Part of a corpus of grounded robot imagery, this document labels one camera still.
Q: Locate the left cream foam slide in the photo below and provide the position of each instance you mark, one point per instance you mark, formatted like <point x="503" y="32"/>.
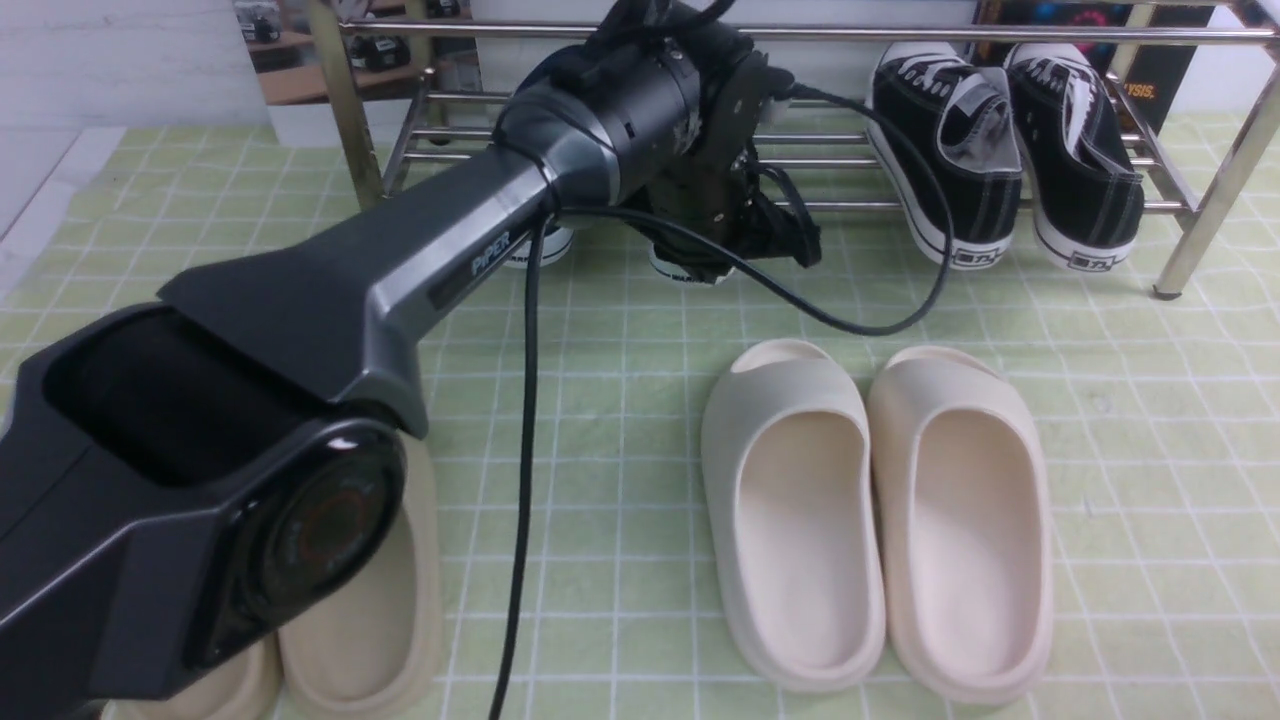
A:
<point x="785" y="462"/>

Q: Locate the green checkered mat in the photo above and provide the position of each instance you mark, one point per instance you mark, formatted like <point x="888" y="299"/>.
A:
<point x="1158" y="421"/>

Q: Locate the right black canvas sneaker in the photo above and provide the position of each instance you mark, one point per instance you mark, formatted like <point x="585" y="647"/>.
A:
<point x="1088" y="198"/>

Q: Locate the cream foam slide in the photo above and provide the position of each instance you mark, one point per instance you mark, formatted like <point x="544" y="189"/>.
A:
<point x="785" y="462"/>
<point x="964" y="525"/>

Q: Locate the left tan foam slide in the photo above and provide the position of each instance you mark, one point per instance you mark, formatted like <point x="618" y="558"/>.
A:
<point x="247" y="687"/>

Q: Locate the poster board behind rack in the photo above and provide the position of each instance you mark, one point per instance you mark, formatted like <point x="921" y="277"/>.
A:
<point x="287" y="62"/>

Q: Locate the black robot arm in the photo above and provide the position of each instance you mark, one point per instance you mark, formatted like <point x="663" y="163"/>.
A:
<point x="227" y="491"/>

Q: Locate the right cream foam slide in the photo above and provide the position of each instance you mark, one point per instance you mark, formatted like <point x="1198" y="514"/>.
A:
<point x="964" y="525"/>

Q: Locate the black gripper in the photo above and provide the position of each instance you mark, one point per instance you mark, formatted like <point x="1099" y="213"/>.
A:
<point x="730" y="200"/>

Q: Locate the tan foam slide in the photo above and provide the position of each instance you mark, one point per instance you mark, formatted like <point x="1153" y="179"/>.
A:
<point x="371" y="650"/>
<point x="247" y="687"/>

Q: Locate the metal shoe rack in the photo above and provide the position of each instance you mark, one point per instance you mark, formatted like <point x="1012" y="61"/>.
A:
<point x="1200" y="215"/>

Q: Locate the left black canvas sneaker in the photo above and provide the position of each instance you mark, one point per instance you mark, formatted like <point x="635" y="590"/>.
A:
<point x="956" y="161"/>

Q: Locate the right tan foam slide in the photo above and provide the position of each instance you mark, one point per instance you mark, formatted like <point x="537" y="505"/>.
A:
<point x="371" y="650"/>

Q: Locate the navy slip-on shoe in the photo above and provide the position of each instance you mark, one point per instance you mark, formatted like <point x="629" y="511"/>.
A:
<point x="556" y="242"/>
<point x="701" y="276"/>

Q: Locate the black canvas sneaker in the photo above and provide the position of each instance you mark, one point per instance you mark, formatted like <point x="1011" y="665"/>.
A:
<point x="956" y="161"/>
<point x="1088" y="198"/>

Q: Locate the dark box behind rack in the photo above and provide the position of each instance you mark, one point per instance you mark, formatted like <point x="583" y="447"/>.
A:
<point x="1151" y="75"/>

